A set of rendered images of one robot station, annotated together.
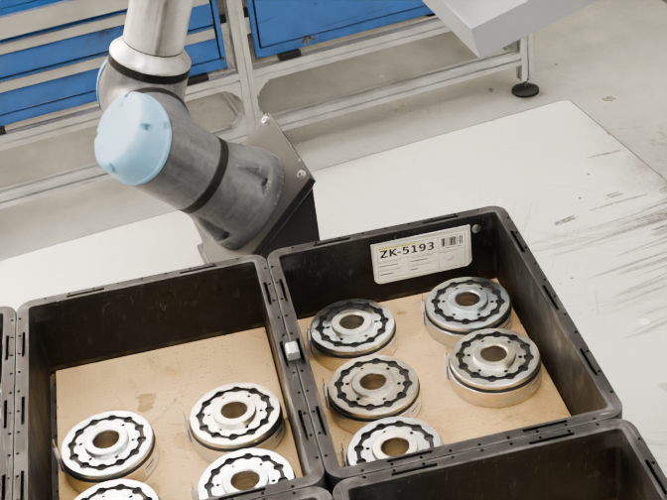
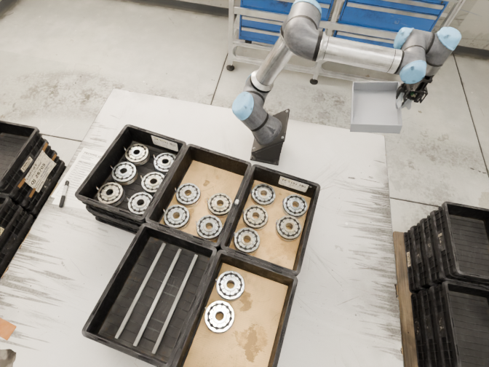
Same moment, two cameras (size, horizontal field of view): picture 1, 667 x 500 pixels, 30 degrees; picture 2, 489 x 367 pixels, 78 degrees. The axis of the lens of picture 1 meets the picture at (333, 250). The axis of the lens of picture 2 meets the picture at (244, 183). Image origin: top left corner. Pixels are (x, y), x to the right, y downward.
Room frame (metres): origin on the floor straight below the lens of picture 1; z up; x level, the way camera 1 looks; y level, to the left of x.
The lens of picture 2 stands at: (0.53, -0.15, 1.99)
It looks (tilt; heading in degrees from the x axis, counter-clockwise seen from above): 59 degrees down; 20
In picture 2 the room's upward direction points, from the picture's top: 7 degrees clockwise
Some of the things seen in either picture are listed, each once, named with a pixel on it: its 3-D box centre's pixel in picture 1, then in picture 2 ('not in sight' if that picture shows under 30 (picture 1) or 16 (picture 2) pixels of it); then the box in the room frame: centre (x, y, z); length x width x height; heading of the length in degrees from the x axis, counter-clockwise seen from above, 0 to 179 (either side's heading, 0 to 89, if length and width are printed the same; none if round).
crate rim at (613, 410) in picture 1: (427, 331); (273, 215); (1.06, -0.09, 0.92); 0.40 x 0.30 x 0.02; 7
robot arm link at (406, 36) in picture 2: not in sight; (412, 44); (1.67, -0.29, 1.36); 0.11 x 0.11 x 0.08; 11
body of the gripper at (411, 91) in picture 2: not in sight; (418, 84); (1.70, -0.39, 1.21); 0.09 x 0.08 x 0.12; 17
